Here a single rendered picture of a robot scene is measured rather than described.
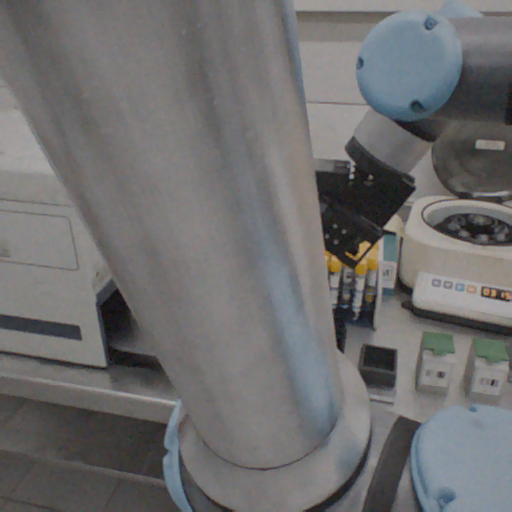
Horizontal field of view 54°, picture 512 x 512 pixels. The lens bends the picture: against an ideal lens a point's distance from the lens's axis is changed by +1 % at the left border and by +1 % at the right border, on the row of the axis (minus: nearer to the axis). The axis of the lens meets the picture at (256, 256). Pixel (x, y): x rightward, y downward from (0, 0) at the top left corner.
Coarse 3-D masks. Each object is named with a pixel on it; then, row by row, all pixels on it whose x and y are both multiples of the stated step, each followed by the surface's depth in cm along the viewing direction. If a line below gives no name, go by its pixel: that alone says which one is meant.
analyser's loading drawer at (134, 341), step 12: (108, 324) 76; (120, 324) 76; (132, 324) 76; (108, 336) 73; (120, 336) 73; (132, 336) 73; (144, 336) 73; (108, 348) 73; (120, 348) 72; (132, 348) 71; (144, 348) 71
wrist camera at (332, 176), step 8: (320, 160) 57; (328, 160) 57; (336, 160) 57; (320, 168) 54; (328, 168) 54; (336, 168) 54; (344, 168) 54; (320, 176) 54; (328, 176) 54; (336, 176) 54; (344, 176) 53; (320, 184) 54; (328, 184) 54; (336, 184) 54; (344, 184) 54; (328, 192) 55; (336, 192) 54; (344, 192) 54
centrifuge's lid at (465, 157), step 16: (448, 128) 103; (464, 128) 103; (480, 128) 102; (496, 128) 102; (448, 144) 104; (464, 144) 104; (480, 144) 104; (496, 144) 103; (432, 160) 102; (448, 160) 105; (464, 160) 105; (480, 160) 105; (496, 160) 103; (448, 176) 105; (464, 176) 105; (480, 176) 105; (496, 176) 103; (464, 192) 103; (480, 192) 104; (496, 192) 103
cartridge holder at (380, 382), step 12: (372, 348) 72; (384, 348) 72; (360, 360) 73; (372, 360) 73; (384, 360) 73; (396, 360) 69; (360, 372) 68; (372, 372) 68; (384, 372) 67; (396, 372) 67; (372, 384) 68; (384, 384) 68; (372, 396) 67; (384, 396) 67
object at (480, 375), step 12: (480, 348) 67; (492, 348) 67; (504, 348) 67; (468, 360) 70; (480, 360) 66; (492, 360) 65; (504, 360) 65; (468, 372) 69; (480, 372) 66; (492, 372) 65; (504, 372) 65; (468, 384) 68; (480, 384) 67; (492, 384) 66; (504, 384) 66; (468, 396) 68; (480, 396) 68; (492, 396) 67
